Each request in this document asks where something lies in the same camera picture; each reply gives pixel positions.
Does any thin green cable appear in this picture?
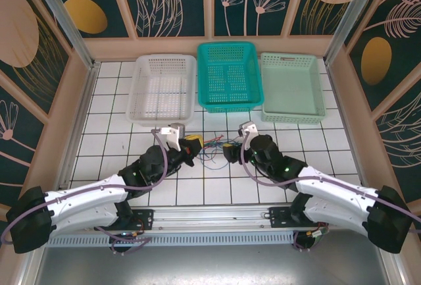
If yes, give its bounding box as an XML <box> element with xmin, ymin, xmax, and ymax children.
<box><xmin>210</xmin><ymin>135</ymin><xmax>243</xmax><ymax>146</ymax></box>
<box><xmin>216</xmin><ymin>136</ymin><xmax>243</xmax><ymax>146</ymax></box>

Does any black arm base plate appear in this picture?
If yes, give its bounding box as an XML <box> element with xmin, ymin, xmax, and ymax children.
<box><xmin>130</xmin><ymin>208</ymin><xmax>155</xmax><ymax>232</ymax></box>
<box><xmin>268</xmin><ymin>205</ymin><xmax>300</xmax><ymax>230</ymax></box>

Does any thin red cable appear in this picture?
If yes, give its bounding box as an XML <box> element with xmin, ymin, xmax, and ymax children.
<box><xmin>201</xmin><ymin>143</ymin><xmax>224</xmax><ymax>156</ymax></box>
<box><xmin>203</xmin><ymin>136</ymin><xmax>228</xmax><ymax>150</ymax></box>

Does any short purple cable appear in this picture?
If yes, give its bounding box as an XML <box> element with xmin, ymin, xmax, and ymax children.
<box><xmin>97</xmin><ymin>226</ymin><xmax>153</xmax><ymax>256</ymax></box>
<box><xmin>293</xmin><ymin>230</ymin><xmax>316</xmax><ymax>253</ymax></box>

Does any white perforated plastic basket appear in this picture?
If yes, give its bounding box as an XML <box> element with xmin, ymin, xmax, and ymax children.
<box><xmin>126</xmin><ymin>53</ymin><xmax>197</xmax><ymax>127</ymax></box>

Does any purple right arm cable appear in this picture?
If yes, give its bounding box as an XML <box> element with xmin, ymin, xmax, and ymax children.
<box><xmin>239</xmin><ymin>132</ymin><xmax>421</xmax><ymax>225</ymax></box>

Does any long aluminium base rail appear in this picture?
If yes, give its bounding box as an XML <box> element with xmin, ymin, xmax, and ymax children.
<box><xmin>49</xmin><ymin>206</ymin><xmax>372</xmax><ymax>233</ymax></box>

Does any aluminium frame post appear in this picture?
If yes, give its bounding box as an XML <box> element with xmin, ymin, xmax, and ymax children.
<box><xmin>324</xmin><ymin>0</ymin><xmax>397</xmax><ymax>65</ymax></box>
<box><xmin>25</xmin><ymin>0</ymin><xmax>97</xmax><ymax>68</ymax></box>

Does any aluminium side rail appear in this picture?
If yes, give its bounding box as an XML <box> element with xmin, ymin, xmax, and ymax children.
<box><xmin>58</xmin><ymin>63</ymin><xmax>101</xmax><ymax>191</ymax></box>

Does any mint green perforated basket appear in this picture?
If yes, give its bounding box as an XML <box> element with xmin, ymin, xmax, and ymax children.
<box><xmin>259</xmin><ymin>51</ymin><xmax>328</xmax><ymax>125</ymax></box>

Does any thin blue cable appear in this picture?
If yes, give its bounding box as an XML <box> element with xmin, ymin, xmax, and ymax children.
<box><xmin>196</xmin><ymin>148</ymin><xmax>231</xmax><ymax>170</ymax></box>
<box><xmin>197</xmin><ymin>149</ymin><xmax>214</xmax><ymax>165</ymax></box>

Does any grey slotted cable duct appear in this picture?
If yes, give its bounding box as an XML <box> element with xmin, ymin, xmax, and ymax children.
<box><xmin>44</xmin><ymin>231</ymin><xmax>296</xmax><ymax>249</ymax></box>

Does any teal perforated plastic basket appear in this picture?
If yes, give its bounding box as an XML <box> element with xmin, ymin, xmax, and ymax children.
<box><xmin>196</xmin><ymin>41</ymin><xmax>266</xmax><ymax>114</ymax></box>

